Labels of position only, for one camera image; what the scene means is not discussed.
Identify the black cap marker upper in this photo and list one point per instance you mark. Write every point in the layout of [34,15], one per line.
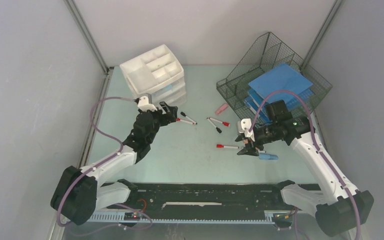
[189,118]

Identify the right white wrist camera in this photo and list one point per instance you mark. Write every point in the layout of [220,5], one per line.
[245,130]

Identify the red cap marker left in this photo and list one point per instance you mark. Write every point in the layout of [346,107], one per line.
[185,121]

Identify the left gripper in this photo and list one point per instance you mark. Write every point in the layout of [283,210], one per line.
[167,118]

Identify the pink highlighter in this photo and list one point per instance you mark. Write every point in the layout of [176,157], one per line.
[221,109]

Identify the white plastic drawer organizer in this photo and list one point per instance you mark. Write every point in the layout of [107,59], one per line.
[153,70]

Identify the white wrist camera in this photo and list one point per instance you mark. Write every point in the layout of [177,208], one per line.
[144,103]
[245,130]

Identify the red cap marker right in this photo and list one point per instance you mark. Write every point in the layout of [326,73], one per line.
[220,121]

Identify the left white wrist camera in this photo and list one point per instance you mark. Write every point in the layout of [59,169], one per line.
[144,103]

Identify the red cap marker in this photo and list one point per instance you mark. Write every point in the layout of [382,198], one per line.
[222,146]
[220,121]
[185,121]

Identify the green wire mesh organizer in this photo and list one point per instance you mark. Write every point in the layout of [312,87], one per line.
[267,52]

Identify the red cap marker bottom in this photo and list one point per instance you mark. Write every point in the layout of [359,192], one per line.
[222,146]

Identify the light blue highlighter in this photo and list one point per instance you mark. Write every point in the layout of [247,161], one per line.
[165,89]

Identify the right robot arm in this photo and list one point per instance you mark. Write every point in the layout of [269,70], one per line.
[341,206]

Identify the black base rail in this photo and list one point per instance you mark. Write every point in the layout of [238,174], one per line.
[200,202]

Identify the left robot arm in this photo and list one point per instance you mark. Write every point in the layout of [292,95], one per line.
[82,191]

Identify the black cap marker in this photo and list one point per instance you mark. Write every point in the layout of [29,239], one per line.
[189,118]
[216,127]

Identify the black cap marker lower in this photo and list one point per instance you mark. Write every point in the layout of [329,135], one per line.
[216,127]

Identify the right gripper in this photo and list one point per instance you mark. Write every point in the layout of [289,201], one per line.
[249,149]

